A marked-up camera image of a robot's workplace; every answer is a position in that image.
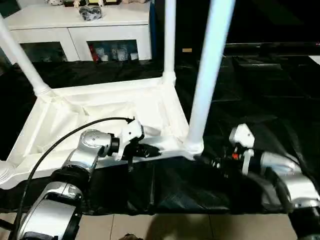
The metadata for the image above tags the small dark grey object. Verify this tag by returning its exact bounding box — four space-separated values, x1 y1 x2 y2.
78 5 105 22

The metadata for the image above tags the white glass-door cabinet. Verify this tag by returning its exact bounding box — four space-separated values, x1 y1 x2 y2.
0 0 153 64

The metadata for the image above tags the blue vertical panel edge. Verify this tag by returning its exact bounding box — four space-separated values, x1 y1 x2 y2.
149 0 158 60

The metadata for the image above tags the black flat screen panel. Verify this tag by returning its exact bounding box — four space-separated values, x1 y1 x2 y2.
225 42 320 56

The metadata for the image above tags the black work mat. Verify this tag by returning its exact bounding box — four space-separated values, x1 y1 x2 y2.
0 52 320 216

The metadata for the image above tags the grey left robot leg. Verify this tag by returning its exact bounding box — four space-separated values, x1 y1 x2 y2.
116 233 147 240

